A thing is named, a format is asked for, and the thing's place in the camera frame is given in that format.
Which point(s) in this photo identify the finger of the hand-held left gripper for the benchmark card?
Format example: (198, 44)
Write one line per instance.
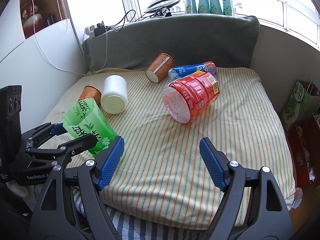
(58, 129)
(80, 142)

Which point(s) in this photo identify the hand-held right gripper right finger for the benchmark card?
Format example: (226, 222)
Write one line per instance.
(212, 162)

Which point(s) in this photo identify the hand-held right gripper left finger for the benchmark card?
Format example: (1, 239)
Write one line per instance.
(111, 162)

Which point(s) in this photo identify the small orange paper cup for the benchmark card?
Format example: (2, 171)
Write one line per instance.
(88, 95)

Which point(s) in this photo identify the white plastic cup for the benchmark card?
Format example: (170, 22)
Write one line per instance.
(115, 90)

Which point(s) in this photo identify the large orange paper cup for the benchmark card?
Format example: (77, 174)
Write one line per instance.
(161, 66)

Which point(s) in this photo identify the striped blanket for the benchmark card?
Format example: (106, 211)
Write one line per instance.
(162, 167)

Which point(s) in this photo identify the blue striped bed sheet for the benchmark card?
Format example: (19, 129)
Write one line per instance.
(130, 226)

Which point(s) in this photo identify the red label plastic jar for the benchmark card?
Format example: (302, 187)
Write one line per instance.
(195, 92)

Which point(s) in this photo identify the red ceramic pot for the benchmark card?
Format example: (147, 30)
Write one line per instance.
(31, 17)

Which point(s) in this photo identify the red cardboard box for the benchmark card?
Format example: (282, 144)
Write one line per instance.
(303, 155)

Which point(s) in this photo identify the blue snack bag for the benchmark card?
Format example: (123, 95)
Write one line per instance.
(180, 71)

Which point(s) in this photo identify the green white paper bag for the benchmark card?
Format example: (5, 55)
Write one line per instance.
(298, 102)

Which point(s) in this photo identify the white power strip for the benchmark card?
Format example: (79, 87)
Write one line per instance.
(93, 30)

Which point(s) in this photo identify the grey sofa backrest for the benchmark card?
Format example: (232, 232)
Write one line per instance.
(187, 37)

